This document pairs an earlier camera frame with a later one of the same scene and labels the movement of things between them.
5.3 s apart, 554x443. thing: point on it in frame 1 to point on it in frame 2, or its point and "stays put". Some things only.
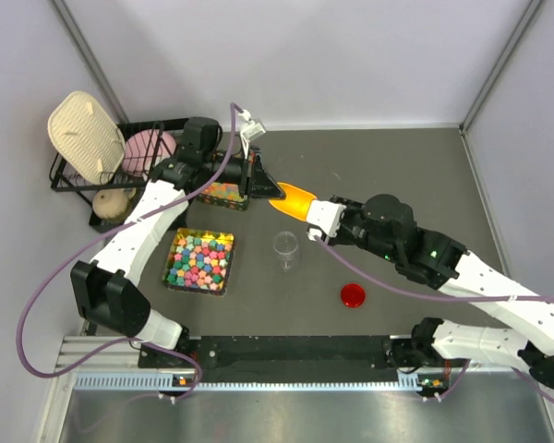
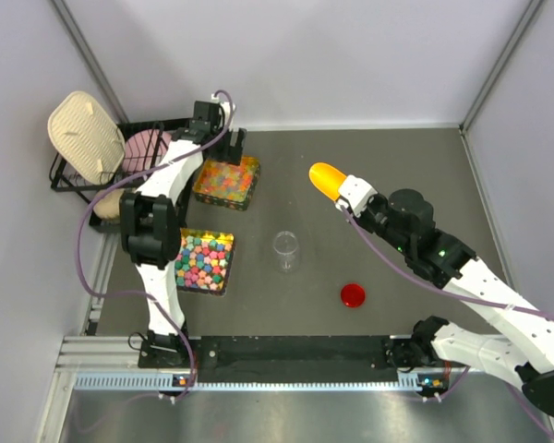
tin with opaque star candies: (199, 261) stays put
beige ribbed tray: (86, 136) stays put
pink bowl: (145, 149) stays put
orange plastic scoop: (295, 203) to (327, 178)
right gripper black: (349, 221) to (375, 212)
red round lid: (353, 295) stays put
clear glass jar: (285, 245) stays put
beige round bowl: (110, 204) stays put
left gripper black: (249, 176) to (233, 143)
